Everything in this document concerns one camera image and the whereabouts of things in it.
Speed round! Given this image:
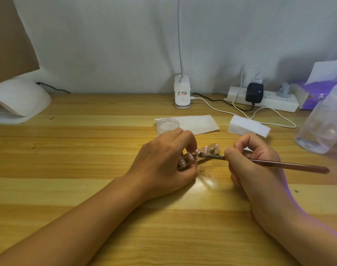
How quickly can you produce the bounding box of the person's right hand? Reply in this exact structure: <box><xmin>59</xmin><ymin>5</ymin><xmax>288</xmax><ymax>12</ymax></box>
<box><xmin>224</xmin><ymin>133</ymin><xmax>294</xmax><ymax>220</ymax></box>

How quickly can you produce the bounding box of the person's left hand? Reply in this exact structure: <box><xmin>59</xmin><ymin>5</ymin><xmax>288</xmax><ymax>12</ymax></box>
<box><xmin>127</xmin><ymin>128</ymin><xmax>199</xmax><ymax>204</ymax></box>

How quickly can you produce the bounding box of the nail tip holder with pink nails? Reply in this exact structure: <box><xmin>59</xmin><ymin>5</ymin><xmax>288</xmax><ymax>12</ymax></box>
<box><xmin>178</xmin><ymin>144</ymin><xmax>222</xmax><ymax>171</ymax></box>

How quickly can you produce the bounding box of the rose gold nail art pen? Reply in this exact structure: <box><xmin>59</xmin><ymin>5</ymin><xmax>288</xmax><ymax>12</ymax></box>
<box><xmin>199</xmin><ymin>152</ymin><xmax>330</xmax><ymax>174</ymax></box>

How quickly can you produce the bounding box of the person's left forearm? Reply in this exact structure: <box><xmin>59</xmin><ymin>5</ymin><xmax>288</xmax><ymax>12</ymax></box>
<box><xmin>0</xmin><ymin>174</ymin><xmax>147</xmax><ymax>266</ymax></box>

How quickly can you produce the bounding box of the person's right forearm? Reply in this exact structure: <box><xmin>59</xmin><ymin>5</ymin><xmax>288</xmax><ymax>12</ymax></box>
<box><xmin>251</xmin><ymin>185</ymin><xmax>337</xmax><ymax>266</ymax></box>

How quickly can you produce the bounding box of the white buffer block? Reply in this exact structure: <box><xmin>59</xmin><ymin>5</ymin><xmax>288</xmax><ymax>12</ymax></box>
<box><xmin>228</xmin><ymin>115</ymin><xmax>271</xmax><ymax>138</ymax></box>

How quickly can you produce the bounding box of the white paper sheet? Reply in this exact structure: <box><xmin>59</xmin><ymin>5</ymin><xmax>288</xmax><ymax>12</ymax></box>
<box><xmin>154</xmin><ymin>115</ymin><xmax>220</xmax><ymax>136</ymax></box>

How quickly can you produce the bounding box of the small clear round jar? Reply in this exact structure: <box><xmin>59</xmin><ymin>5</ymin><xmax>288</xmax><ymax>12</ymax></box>
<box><xmin>156</xmin><ymin>118</ymin><xmax>180</xmax><ymax>137</ymax></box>

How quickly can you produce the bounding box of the black power adapter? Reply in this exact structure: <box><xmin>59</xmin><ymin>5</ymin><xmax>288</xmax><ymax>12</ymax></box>
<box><xmin>245</xmin><ymin>83</ymin><xmax>264</xmax><ymax>103</ymax></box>

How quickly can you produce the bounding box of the white power strip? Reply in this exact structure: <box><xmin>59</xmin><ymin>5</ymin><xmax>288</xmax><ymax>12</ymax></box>
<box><xmin>226</xmin><ymin>86</ymin><xmax>300</xmax><ymax>113</ymax></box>

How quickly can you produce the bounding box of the white gooseneck desk lamp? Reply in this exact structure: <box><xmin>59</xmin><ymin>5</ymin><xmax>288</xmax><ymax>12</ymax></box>
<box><xmin>174</xmin><ymin>0</ymin><xmax>192</xmax><ymax>110</ymax></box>

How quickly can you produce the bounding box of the grey plug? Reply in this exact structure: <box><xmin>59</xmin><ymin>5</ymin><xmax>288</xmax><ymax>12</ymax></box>
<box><xmin>277</xmin><ymin>82</ymin><xmax>291</xmax><ymax>98</ymax></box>

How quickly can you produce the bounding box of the clear plastic bottle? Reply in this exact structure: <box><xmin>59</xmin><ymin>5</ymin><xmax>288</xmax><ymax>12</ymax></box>
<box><xmin>295</xmin><ymin>83</ymin><xmax>337</xmax><ymax>155</ymax></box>

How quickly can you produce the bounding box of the purple tissue packet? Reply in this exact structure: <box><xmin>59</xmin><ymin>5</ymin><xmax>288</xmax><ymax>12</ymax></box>
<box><xmin>291</xmin><ymin>59</ymin><xmax>337</xmax><ymax>111</ymax></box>

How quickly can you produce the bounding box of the white backdrop cloth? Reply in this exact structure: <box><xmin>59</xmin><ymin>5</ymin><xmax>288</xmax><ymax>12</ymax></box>
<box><xmin>12</xmin><ymin>0</ymin><xmax>337</xmax><ymax>94</ymax></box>

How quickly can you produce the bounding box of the white nail curing lamp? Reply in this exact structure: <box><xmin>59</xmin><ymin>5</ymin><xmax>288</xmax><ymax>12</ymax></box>
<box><xmin>0</xmin><ymin>79</ymin><xmax>52</xmax><ymax>125</ymax></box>

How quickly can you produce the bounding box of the black adapter cable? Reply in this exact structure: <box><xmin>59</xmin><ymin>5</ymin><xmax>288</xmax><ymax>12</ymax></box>
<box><xmin>223</xmin><ymin>98</ymin><xmax>255</xmax><ymax>112</ymax></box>

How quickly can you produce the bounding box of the white lamp cable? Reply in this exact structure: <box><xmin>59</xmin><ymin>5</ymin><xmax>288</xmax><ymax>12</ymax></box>
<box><xmin>191</xmin><ymin>96</ymin><xmax>257</xmax><ymax>120</ymax></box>

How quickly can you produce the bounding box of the white charger cable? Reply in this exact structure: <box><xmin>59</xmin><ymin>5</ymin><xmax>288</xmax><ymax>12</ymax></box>
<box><xmin>232</xmin><ymin>65</ymin><xmax>297</xmax><ymax>129</ymax></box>

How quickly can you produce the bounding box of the black curing lamp cable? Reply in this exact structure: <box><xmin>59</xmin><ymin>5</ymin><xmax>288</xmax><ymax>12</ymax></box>
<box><xmin>36</xmin><ymin>82</ymin><xmax>71</xmax><ymax>94</ymax></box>

